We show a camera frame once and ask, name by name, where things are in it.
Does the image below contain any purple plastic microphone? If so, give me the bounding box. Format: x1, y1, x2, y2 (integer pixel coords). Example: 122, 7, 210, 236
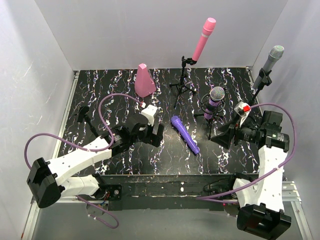
171, 115, 200, 155

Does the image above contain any purple glitter microphone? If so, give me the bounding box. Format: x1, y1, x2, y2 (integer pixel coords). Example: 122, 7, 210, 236
202, 86, 225, 121

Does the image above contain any black round-base mic stand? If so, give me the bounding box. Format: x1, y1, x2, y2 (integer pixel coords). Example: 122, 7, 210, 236
233, 67, 273, 118

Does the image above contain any black clip mic stand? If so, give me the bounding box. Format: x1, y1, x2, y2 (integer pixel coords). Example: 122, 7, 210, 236
77, 106, 99, 138

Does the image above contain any black folding tripod stand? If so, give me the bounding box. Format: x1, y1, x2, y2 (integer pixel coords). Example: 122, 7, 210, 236
169, 56, 197, 109

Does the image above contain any silver microphone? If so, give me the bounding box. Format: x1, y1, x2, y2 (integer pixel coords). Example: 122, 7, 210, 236
253, 45, 285, 90

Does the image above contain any pink microphone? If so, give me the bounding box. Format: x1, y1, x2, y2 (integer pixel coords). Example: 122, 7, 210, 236
191, 17, 216, 62

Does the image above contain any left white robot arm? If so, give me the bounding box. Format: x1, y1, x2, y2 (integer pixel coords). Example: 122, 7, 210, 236
26, 116, 164, 209

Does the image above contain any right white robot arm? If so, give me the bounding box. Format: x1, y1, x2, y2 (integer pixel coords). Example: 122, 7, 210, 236
211, 110, 292, 240

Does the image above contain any pink metronome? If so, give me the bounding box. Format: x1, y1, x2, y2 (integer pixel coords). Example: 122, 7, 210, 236
134, 63, 156, 98

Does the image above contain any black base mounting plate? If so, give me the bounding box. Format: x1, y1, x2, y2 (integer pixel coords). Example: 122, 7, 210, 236
81, 173, 258, 211

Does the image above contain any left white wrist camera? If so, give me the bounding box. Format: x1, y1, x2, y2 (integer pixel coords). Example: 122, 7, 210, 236
140, 104, 159, 126

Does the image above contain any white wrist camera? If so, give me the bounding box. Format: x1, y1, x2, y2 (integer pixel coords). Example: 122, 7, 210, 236
140, 104, 159, 126
234, 101, 251, 127

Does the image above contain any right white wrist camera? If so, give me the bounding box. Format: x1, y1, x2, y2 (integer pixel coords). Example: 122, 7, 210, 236
234, 101, 251, 127

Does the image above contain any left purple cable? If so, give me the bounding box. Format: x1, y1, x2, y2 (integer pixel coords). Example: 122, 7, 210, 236
24, 93, 147, 229

